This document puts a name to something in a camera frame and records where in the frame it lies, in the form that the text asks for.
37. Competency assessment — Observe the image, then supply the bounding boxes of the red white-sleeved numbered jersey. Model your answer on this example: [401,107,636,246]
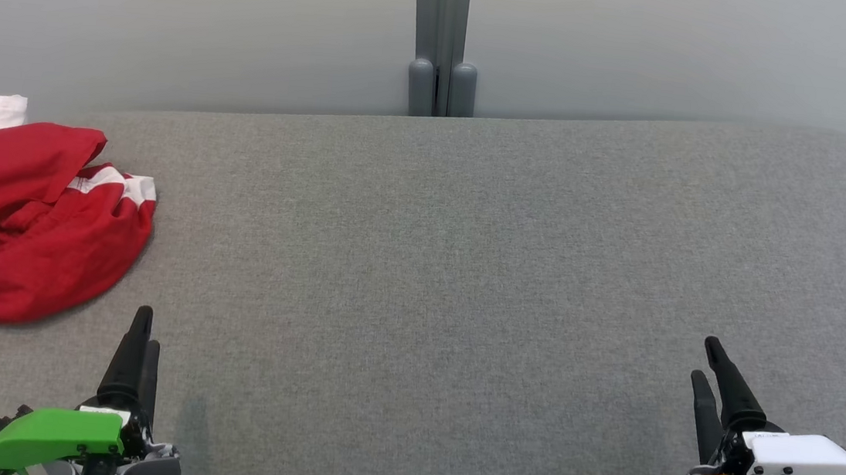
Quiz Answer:
[0,93,167,368]

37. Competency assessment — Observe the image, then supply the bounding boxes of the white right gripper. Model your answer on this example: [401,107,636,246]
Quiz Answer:
[681,335,846,475]

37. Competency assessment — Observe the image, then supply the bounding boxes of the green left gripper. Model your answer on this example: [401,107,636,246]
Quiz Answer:
[0,292,166,475]

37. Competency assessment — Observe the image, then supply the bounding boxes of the grey double partition post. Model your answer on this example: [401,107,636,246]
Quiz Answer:
[401,0,486,123]

